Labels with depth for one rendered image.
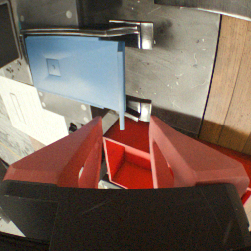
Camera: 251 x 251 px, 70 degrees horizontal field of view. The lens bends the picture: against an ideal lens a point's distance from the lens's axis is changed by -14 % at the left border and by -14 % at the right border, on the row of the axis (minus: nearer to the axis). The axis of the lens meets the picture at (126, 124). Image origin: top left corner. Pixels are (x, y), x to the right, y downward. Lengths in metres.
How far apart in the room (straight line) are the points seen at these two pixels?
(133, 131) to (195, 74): 0.13
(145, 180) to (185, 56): 0.24
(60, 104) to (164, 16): 0.17
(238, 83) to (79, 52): 0.18
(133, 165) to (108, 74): 0.26
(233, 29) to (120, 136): 0.21
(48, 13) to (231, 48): 0.20
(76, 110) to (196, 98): 0.16
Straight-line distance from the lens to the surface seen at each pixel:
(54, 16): 0.23
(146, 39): 0.17
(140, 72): 0.29
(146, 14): 0.26
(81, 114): 0.26
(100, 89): 0.21
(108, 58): 0.19
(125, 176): 0.40
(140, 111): 0.21
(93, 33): 0.19
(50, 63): 0.24
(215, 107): 0.28
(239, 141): 0.31
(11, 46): 0.46
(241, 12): 0.21
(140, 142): 0.30
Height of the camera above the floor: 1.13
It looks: 41 degrees down
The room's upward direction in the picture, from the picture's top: 140 degrees counter-clockwise
